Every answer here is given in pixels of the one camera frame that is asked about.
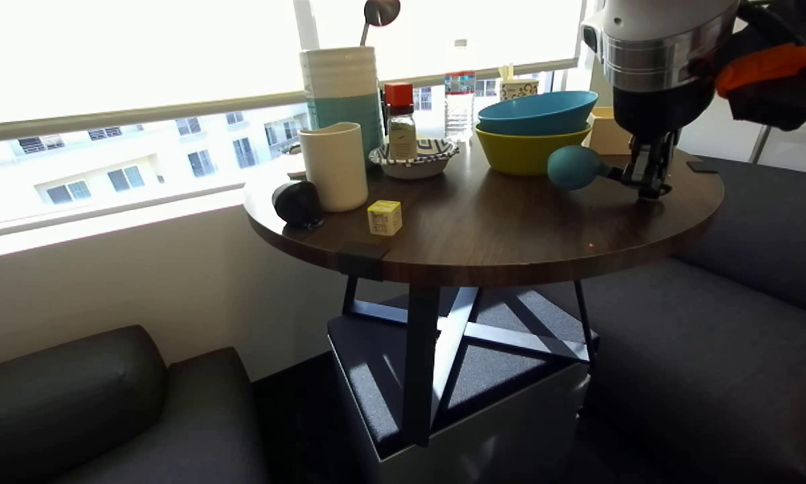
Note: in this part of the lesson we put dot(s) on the red lidded jar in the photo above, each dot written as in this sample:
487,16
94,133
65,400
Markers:
398,98

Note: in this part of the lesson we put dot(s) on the cream box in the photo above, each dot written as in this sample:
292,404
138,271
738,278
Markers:
609,133

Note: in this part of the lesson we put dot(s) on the patterned shallow bowl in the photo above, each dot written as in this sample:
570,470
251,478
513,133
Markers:
431,160

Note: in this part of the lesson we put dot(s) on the small cream shaker jar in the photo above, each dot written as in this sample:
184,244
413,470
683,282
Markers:
405,135

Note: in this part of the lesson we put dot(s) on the tall white teal canister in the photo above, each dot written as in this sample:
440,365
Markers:
343,98

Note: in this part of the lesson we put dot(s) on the yellow-green bowl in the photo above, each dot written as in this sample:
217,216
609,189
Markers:
521,153

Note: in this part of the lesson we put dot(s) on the cream ceramic mug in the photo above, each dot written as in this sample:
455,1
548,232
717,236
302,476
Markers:
337,169

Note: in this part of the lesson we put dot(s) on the yellow cube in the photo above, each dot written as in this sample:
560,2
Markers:
385,219

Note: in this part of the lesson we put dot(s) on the metal ladle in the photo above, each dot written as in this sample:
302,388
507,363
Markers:
381,12

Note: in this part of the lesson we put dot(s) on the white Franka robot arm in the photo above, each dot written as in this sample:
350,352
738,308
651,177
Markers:
662,40

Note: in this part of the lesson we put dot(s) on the dark metal table base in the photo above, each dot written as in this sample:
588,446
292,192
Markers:
417,359

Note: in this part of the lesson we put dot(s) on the dark leather sofa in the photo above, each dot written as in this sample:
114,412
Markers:
83,412

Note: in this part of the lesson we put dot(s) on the grey fabric sofa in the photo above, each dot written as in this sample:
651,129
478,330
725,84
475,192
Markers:
736,359

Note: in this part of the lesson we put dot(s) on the black round object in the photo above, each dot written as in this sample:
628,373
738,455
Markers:
298,205

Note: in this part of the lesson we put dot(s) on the cream printed carton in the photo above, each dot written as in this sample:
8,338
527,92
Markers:
521,86

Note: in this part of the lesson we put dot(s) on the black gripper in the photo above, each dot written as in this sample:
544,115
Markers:
651,110

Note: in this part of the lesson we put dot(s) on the white window frame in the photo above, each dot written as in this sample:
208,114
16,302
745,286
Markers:
151,114

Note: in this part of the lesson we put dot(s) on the clear labelled bottle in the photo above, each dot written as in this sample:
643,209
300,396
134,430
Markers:
462,102

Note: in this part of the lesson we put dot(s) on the blue bowl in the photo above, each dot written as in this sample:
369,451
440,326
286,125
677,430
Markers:
533,114

